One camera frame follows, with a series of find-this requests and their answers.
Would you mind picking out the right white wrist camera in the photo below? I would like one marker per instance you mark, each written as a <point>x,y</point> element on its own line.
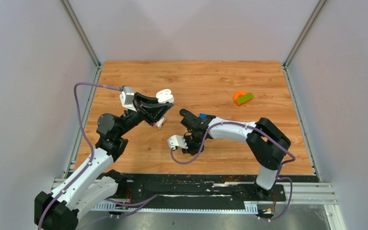
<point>177,141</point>

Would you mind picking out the orange ring toy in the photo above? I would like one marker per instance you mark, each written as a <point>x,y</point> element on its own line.
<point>236,94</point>

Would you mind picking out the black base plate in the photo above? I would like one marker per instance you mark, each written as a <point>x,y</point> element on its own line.
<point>197,191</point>

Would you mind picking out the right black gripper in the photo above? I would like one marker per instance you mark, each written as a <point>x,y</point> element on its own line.
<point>190,150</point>

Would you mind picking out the white earbud charging case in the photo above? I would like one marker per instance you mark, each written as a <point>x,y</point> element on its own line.
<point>165,96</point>

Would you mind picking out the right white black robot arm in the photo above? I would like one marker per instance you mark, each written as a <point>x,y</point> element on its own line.
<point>268,144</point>

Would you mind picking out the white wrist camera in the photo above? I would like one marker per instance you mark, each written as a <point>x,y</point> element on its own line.
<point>177,141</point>
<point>127,98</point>

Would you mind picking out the blue toy brick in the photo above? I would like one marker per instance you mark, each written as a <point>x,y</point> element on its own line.
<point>202,116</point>

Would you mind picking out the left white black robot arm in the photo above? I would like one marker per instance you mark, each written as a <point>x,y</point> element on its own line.
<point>66,205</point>

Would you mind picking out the pink small carton box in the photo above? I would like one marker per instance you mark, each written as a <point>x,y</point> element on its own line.
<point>159,123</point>

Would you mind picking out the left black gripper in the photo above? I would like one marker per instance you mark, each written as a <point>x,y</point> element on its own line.
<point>150,109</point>

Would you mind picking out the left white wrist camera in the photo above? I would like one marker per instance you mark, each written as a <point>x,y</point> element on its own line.
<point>127,98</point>

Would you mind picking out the green toy brick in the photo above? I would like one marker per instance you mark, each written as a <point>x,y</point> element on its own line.
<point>243,98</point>

